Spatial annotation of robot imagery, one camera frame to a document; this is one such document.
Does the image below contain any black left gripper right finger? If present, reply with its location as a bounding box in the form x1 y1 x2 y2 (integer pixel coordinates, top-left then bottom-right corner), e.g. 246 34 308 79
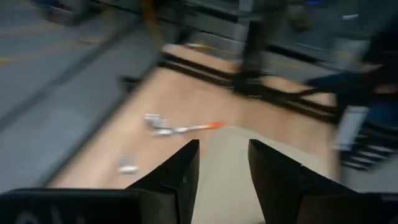
248 138 356 224

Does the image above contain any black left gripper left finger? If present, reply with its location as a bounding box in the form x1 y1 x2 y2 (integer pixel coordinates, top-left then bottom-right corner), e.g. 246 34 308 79
126 139 200 224

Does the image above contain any beige plastic tray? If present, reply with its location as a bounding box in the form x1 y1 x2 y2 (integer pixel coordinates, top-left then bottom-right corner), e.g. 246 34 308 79
191 126 341 224

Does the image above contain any orange-handled metal fork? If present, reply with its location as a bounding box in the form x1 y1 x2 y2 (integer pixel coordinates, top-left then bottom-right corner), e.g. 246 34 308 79
117 157 140 175

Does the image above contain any orange-handled metal knife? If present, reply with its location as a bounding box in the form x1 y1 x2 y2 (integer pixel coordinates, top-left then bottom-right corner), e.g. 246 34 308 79
151 120 227 137

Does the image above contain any black aluminium table frame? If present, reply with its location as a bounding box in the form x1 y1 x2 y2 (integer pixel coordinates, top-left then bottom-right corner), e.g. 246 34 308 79
119 51 343 125

